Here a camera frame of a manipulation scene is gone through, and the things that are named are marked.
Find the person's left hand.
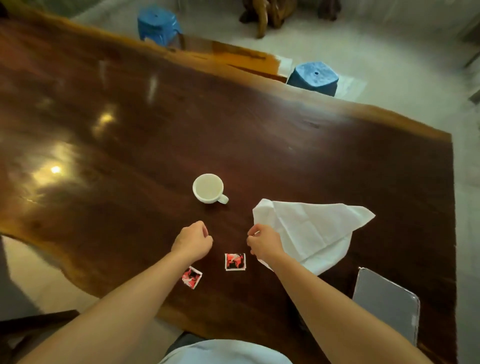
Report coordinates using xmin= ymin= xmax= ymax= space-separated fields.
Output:
xmin=171 ymin=220 xmax=214 ymax=264

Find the person's right hand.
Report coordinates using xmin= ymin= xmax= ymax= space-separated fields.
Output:
xmin=246 ymin=224 xmax=286 ymax=265

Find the person's left forearm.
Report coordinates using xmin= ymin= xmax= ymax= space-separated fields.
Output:
xmin=17 ymin=250 xmax=191 ymax=364

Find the person's right forearm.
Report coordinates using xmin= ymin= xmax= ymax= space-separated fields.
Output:
xmin=267 ymin=250 xmax=432 ymax=364

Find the red and white sachet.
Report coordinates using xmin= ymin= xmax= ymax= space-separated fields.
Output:
xmin=224 ymin=253 xmax=247 ymax=272
xmin=181 ymin=266 xmax=203 ymax=290

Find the white ceramic cup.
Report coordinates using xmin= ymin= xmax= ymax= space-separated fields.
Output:
xmin=192 ymin=173 xmax=229 ymax=205

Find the white cloth napkin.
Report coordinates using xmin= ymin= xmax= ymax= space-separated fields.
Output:
xmin=252 ymin=198 xmax=376 ymax=277

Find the person's light shirt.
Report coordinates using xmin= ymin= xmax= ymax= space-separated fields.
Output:
xmin=159 ymin=339 xmax=293 ymax=364

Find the grey tablet device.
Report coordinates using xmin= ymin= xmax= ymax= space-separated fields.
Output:
xmin=352 ymin=267 xmax=421 ymax=347

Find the blue plastic stool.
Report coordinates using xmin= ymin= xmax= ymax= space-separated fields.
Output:
xmin=286 ymin=61 xmax=340 ymax=97
xmin=137 ymin=5 xmax=184 ymax=48

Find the wooden bench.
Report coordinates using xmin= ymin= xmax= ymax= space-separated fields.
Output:
xmin=179 ymin=34 xmax=288 ymax=84

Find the dark wooden chair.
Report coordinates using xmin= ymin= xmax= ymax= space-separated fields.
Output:
xmin=0 ymin=310 xmax=80 ymax=364

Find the carved wooden root furniture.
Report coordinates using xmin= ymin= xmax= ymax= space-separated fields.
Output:
xmin=239 ymin=0 xmax=343 ymax=40

